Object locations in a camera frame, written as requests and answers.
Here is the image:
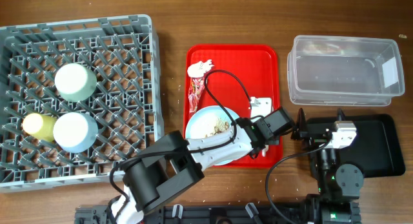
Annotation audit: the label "light blue bowl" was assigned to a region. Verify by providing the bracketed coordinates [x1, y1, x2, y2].
[53, 112, 99, 153]

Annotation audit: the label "light green bowl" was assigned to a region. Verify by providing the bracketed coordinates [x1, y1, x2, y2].
[54, 63, 97, 102]

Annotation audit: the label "yellow plastic cup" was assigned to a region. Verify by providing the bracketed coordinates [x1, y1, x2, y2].
[22, 113, 57, 142]

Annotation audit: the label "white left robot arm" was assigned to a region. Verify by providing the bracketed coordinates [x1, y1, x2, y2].
[107, 108, 294, 223]

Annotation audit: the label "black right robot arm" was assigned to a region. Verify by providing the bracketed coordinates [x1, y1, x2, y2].
[291, 108, 364, 224]

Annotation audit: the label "grey dishwasher rack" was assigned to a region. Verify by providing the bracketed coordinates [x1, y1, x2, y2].
[1, 14, 165, 193]

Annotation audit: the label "white plastic fork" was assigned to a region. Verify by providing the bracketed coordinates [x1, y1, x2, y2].
[261, 145, 269, 157]

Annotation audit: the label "red plastic tray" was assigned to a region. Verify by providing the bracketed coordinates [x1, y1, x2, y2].
[183, 44, 283, 168]

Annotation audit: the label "food scraps on plate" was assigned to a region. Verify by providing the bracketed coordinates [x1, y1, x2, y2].
[201, 116, 230, 137]

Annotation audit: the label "clear plastic bin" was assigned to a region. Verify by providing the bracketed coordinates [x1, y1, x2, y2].
[287, 35, 405, 107]

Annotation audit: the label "black plastic tray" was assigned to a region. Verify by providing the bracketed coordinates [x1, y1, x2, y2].
[306, 114, 406, 178]

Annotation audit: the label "light blue plate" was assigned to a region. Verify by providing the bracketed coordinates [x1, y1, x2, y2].
[185, 105, 250, 170]

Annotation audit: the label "red snack wrapper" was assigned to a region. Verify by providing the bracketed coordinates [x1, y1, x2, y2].
[188, 77, 205, 114]

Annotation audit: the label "crumpled white tissue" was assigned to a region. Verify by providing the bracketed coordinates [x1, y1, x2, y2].
[187, 59, 214, 78]

